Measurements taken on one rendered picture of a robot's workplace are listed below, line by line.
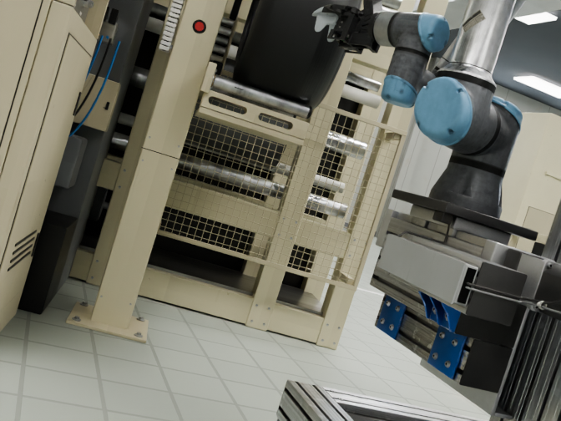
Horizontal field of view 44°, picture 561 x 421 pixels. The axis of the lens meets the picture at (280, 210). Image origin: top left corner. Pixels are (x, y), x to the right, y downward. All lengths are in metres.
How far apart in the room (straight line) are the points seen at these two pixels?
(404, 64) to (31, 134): 0.87
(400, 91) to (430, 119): 0.13
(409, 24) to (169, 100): 1.10
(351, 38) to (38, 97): 0.73
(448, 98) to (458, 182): 0.19
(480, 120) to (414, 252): 0.29
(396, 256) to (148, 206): 1.26
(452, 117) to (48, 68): 0.93
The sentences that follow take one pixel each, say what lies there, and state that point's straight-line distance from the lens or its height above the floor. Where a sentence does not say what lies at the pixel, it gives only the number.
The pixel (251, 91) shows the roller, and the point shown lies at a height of 0.90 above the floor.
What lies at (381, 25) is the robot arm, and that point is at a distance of 1.53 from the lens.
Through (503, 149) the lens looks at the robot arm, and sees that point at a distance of 1.47.
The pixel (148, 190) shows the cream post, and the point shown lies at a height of 0.49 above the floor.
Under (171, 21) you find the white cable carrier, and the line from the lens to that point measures 2.41.
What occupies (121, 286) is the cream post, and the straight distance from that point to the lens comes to 2.43.
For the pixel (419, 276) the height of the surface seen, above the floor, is 0.58.
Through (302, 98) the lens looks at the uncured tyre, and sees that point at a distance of 2.34.
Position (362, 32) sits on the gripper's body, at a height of 1.03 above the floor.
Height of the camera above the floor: 0.67
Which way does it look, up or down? 3 degrees down
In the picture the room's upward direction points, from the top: 17 degrees clockwise
